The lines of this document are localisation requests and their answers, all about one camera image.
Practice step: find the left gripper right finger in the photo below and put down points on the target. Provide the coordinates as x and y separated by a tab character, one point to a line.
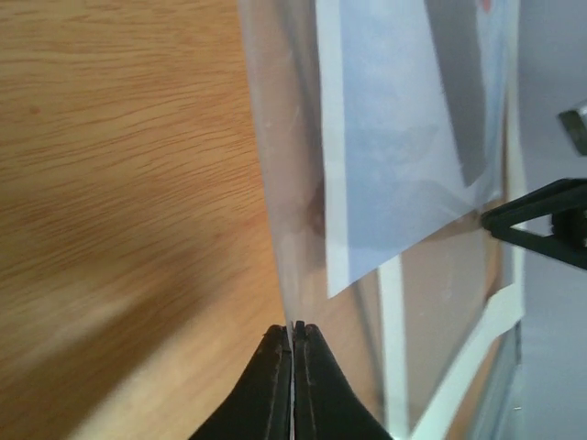
324	404

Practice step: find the clear acrylic sheet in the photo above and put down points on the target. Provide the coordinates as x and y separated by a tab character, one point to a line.
281	49

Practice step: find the white mat board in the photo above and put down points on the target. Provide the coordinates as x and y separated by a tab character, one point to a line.
447	299

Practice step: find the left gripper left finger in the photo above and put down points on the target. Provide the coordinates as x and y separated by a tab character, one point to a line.
258	407

